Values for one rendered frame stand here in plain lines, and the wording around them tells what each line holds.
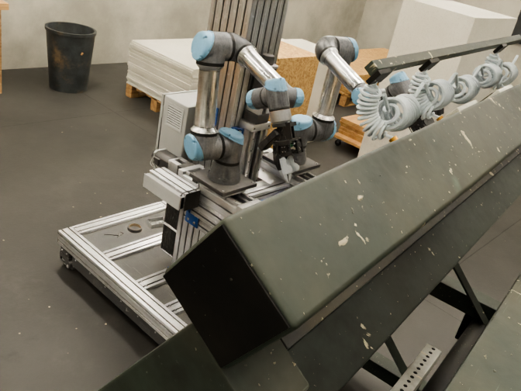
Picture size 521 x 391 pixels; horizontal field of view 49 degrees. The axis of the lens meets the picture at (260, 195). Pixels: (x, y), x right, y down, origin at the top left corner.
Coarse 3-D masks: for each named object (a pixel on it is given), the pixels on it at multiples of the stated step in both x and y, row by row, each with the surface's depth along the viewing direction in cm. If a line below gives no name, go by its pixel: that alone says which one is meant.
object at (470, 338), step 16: (448, 288) 263; (464, 304) 261; (480, 304) 256; (496, 304) 257; (464, 320) 263; (464, 336) 245; (464, 352) 232; (368, 368) 302; (384, 368) 296; (448, 368) 222; (432, 384) 214
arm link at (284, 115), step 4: (272, 112) 198; (276, 112) 197; (280, 112) 197; (284, 112) 197; (288, 112) 198; (272, 116) 198; (276, 116) 197; (280, 116) 197; (284, 116) 197; (288, 116) 198; (272, 120) 199; (276, 120) 198; (280, 120) 197; (284, 120) 197; (288, 120) 199
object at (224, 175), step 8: (216, 160) 252; (216, 168) 253; (224, 168) 252; (232, 168) 253; (208, 176) 257; (216, 176) 253; (224, 176) 254; (232, 176) 253; (240, 176) 260; (224, 184) 253; (232, 184) 255
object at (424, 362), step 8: (424, 352) 180; (432, 352) 181; (440, 352) 182; (416, 360) 176; (424, 360) 177; (432, 360) 177; (408, 368) 172; (416, 368) 173; (424, 368) 173; (432, 368) 180; (408, 376) 169; (416, 376) 169; (424, 376) 172; (400, 384) 165; (408, 384) 166; (416, 384) 166
